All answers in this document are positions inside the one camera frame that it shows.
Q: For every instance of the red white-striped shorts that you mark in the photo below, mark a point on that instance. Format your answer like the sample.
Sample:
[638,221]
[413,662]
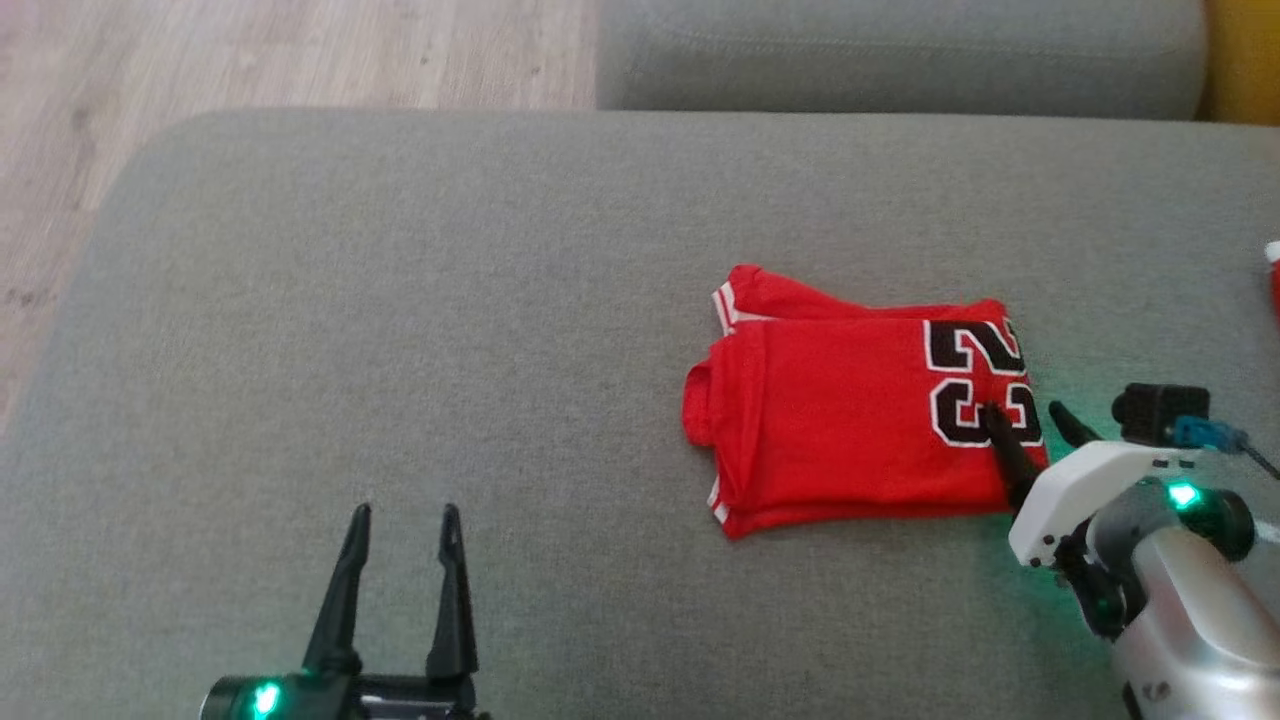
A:
[1274,285]

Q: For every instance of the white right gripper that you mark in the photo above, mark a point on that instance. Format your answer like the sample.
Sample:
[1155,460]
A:
[1085,485]

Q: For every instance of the red white basketball jersey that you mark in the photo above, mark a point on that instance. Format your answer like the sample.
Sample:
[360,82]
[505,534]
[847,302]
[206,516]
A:
[840,420]

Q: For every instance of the yellow upholstered panel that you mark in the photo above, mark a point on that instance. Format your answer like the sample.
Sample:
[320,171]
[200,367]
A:
[1245,60]

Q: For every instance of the large grey sofa seat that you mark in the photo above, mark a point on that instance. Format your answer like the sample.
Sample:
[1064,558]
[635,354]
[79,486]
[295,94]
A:
[400,350]

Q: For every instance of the small grey sofa cushion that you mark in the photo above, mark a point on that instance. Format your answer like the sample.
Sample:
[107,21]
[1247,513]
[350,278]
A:
[900,50]

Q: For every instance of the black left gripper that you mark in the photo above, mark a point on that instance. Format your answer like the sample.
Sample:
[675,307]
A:
[400,700]

